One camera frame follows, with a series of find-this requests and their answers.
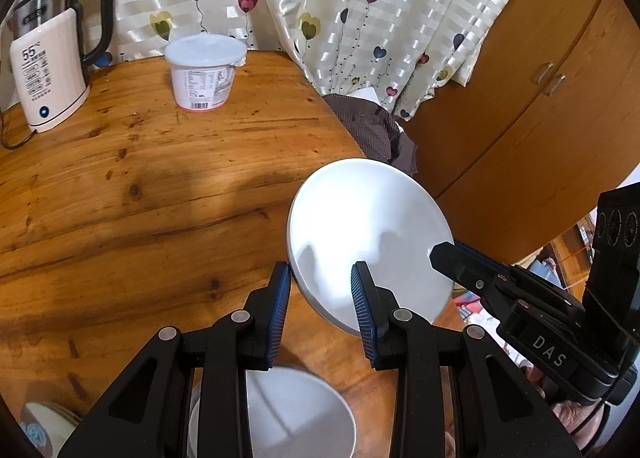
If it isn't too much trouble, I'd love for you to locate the person's right hand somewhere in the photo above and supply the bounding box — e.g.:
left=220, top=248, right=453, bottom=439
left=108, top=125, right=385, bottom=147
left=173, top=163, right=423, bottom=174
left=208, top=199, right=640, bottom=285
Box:
left=552, top=400, right=603, bottom=434

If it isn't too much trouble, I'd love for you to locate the heart print curtain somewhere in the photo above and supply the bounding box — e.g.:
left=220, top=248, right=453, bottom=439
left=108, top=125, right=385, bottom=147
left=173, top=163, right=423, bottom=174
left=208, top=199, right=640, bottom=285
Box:
left=75, top=0, right=541, bottom=121

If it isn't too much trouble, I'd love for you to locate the wooden cabinet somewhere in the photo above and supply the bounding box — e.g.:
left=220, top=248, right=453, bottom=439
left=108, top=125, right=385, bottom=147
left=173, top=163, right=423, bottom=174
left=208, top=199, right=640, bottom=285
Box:
left=400, top=0, right=640, bottom=269

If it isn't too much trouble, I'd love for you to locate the black kettle cable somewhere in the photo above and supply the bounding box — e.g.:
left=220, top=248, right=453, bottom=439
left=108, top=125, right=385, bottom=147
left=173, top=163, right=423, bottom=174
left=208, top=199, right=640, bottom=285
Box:
left=0, top=103, right=38, bottom=150

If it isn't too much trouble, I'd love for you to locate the plain white plate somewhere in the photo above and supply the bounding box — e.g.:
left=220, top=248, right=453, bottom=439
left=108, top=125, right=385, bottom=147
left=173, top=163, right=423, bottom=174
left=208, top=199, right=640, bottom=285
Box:
left=287, top=158, right=456, bottom=338

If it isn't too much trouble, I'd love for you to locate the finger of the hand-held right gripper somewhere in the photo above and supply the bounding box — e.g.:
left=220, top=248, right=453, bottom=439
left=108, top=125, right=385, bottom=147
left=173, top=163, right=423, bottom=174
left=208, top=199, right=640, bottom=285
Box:
left=429, top=240, right=521, bottom=324
left=454, top=242, right=586, bottom=311

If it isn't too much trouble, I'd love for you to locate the dark patterned cloth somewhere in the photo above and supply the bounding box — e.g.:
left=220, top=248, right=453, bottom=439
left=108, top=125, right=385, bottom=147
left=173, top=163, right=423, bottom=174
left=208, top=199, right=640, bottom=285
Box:
left=322, top=93, right=418, bottom=176

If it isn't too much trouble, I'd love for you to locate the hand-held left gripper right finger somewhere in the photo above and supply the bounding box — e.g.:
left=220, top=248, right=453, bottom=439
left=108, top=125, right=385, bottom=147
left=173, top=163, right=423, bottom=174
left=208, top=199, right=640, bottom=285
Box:
left=350, top=262, right=583, bottom=458

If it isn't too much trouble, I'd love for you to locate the white electric kettle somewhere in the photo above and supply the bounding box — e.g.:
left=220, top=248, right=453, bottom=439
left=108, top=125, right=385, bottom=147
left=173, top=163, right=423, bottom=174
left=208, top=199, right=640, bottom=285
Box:
left=9, top=0, right=116, bottom=134

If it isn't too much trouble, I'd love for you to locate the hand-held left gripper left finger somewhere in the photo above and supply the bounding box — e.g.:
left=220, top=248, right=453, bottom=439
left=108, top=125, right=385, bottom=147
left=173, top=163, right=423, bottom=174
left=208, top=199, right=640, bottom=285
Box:
left=57, top=262, right=293, bottom=458

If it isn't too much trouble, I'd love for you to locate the white yogurt tub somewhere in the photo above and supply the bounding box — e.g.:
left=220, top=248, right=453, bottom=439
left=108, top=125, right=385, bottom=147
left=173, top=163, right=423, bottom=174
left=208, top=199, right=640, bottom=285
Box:
left=165, top=34, right=248, bottom=111

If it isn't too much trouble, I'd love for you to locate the white bowl with blue rim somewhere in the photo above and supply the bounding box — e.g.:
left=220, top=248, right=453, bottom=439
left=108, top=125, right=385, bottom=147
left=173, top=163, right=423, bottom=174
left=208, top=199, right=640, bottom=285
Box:
left=187, top=365, right=357, bottom=458

